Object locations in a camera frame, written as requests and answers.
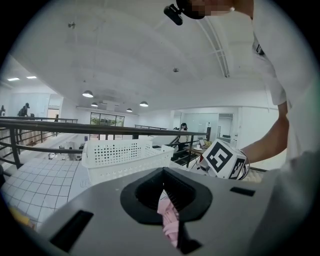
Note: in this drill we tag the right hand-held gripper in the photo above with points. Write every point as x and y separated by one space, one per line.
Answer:
222 157

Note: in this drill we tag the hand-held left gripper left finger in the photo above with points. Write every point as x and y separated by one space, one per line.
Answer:
140 200

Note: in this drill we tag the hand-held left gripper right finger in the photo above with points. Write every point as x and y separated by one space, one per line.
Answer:
192 200

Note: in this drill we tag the pink clothes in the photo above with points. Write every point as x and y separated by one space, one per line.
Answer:
168 220

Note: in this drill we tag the white perforated plastic basket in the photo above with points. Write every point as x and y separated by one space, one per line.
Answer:
117 156

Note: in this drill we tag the person's right forearm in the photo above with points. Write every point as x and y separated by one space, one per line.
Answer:
271 140

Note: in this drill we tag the wooden side table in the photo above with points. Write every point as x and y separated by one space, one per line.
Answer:
196 152

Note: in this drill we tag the black framed window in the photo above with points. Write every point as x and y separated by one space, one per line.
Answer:
107 119

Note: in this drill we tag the round pendant lamp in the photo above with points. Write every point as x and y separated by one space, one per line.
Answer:
87 94
94 104
143 104
129 110

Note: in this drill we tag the white grid tablecloth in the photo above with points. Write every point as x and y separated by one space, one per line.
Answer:
42 185

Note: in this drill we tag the ceiling sprinkler head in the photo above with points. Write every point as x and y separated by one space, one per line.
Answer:
71 24
176 69

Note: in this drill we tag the black metal railing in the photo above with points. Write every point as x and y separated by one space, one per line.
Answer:
62 128

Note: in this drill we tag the person's white shirt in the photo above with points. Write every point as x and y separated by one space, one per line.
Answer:
282 62

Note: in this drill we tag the yellow object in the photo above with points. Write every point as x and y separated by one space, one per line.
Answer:
22 218

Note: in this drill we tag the flat ceiling light panel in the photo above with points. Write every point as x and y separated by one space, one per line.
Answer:
31 77
13 79

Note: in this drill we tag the black head-worn camera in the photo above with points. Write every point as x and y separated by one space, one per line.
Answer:
175 13

